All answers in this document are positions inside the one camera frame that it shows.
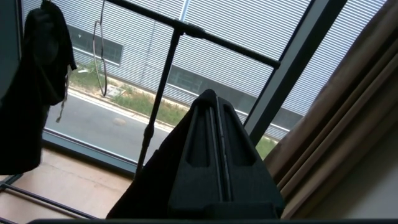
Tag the pink clothes hanger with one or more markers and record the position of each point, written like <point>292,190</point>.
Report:
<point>104,90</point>

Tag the black garment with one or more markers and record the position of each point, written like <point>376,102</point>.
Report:
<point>155,186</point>

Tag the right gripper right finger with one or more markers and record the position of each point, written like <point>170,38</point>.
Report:
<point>255,186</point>

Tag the brown curtain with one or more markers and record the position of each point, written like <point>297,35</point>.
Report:
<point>342,109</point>

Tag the black clothes rack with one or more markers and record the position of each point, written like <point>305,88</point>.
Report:
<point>192,31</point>

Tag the black shorts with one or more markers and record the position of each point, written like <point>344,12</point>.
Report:
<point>31,93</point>

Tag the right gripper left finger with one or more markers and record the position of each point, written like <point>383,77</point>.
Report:
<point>189,186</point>

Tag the window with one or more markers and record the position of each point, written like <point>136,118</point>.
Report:
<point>295,62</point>

